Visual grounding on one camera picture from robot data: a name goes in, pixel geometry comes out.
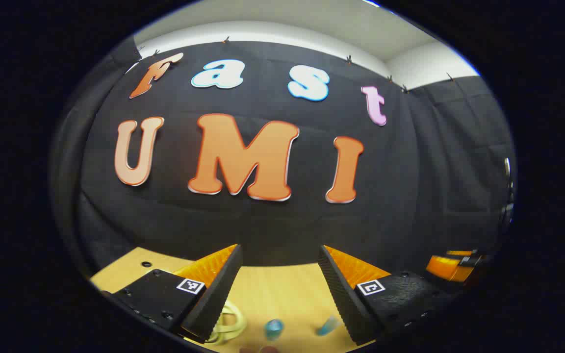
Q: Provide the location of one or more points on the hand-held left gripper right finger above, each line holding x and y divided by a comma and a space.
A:
344, 294

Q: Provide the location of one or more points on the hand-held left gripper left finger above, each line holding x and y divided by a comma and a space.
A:
214, 294

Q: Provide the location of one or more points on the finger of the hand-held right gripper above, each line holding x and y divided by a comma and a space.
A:
447, 268
461, 253

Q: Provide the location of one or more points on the cream suitcase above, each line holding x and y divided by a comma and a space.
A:
228, 323

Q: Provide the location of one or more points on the light blue tube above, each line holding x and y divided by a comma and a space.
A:
327, 326

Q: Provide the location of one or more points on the blue round-capped bottle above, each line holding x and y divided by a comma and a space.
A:
273, 329

